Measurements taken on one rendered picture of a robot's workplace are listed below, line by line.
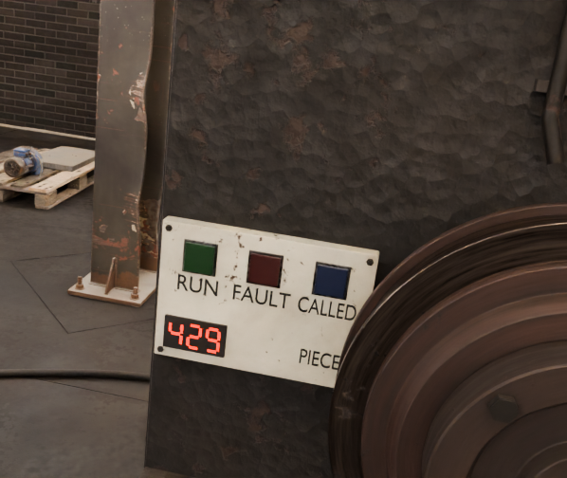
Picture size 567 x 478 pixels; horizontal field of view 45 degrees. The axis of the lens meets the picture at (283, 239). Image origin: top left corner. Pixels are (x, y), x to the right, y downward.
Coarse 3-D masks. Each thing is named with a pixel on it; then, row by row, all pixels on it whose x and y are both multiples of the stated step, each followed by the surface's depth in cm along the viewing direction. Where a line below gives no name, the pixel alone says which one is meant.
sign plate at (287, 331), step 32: (192, 224) 82; (160, 256) 84; (224, 256) 82; (288, 256) 81; (320, 256) 80; (352, 256) 80; (160, 288) 85; (192, 288) 84; (224, 288) 83; (256, 288) 83; (288, 288) 82; (352, 288) 81; (160, 320) 86; (192, 320) 85; (224, 320) 85; (256, 320) 84; (288, 320) 83; (320, 320) 82; (352, 320) 82; (160, 352) 88; (192, 352) 87; (224, 352) 86; (256, 352) 85; (288, 352) 84; (320, 352) 84; (320, 384) 85
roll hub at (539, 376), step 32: (512, 352) 61; (544, 352) 59; (480, 384) 60; (512, 384) 58; (544, 384) 57; (448, 416) 61; (480, 416) 59; (544, 416) 59; (448, 448) 60; (480, 448) 60; (512, 448) 60; (544, 448) 60
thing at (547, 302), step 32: (480, 288) 63; (512, 288) 62; (544, 288) 62; (448, 320) 64; (480, 320) 63; (512, 320) 61; (544, 320) 60; (416, 352) 65; (448, 352) 63; (480, 352) 62; (384, 384) 67; (416, 384) 65; (448, 384) 64; (384, 416) 68; (416, 416) 65; (384, 448) 69; (416, 448) 66
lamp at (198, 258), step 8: (192, 248) 82; (200, 248) 82; (208, 248) 82; (192, 256) 82; (200, 256) 82; (208, 256) 82; (184, 264) 83; (192, 264) 83; (200, 264) 82; (208, 264) 82; (200, 272) 83; (208, 272) 83
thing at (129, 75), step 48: (144, 0) 313; (144, 48) 320; (144, 96) 356; (96, 144) 338; (144, 144) 334; (96, 192) 345; (144, 192) 373; (96, 240) 353; (144, 240) 381; (96, 288) 356; (144, 288) 363
